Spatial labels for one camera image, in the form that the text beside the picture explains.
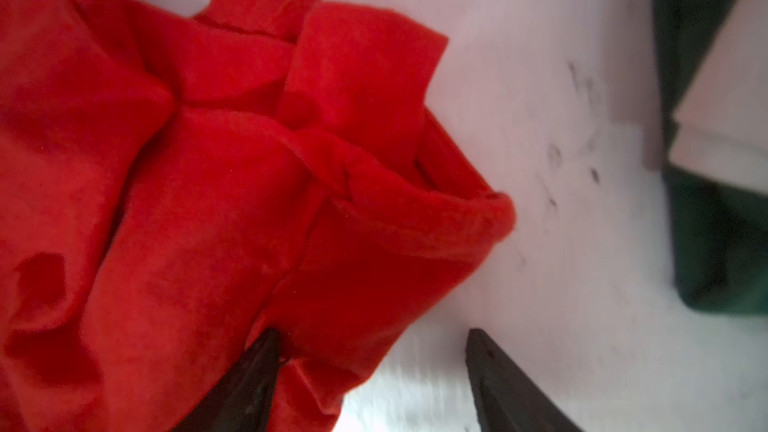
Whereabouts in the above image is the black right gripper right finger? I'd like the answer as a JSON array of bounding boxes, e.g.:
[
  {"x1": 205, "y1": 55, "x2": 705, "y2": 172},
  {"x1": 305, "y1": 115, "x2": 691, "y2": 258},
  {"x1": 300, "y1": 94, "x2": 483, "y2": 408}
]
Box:
[{"x1": 465, "y1": 328, "x2": 581, "y2": 432}]

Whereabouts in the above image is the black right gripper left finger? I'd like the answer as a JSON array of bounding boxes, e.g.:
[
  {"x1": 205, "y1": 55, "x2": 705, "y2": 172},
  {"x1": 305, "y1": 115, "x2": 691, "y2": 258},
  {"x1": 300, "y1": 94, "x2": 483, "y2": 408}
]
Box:
[{"x1": 172, "y1": 329, "x2": 281, "y2": 432}]

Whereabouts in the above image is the red t-shirt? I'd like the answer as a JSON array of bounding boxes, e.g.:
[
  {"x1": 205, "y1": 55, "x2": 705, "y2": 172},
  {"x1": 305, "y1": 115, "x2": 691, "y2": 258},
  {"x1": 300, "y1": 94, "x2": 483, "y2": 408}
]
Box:
[{"x1": 1, "y1": 0, "x2": 515, "y2": 431}]

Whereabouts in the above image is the folded green t-shirt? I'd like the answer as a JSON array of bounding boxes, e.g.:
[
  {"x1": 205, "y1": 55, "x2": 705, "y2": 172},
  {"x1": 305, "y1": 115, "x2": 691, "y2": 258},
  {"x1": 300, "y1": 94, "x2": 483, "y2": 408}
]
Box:
[{"x1": 652, "y1": 0, "x2": 767, "y2": 315}]

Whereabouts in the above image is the folded white t-shirt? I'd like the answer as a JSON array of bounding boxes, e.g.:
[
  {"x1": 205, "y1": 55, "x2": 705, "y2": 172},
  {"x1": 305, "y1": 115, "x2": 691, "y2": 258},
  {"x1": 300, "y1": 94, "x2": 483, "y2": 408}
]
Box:
[{"x1": 669, "y1": 0, "x2": 767, "y2": 195}]

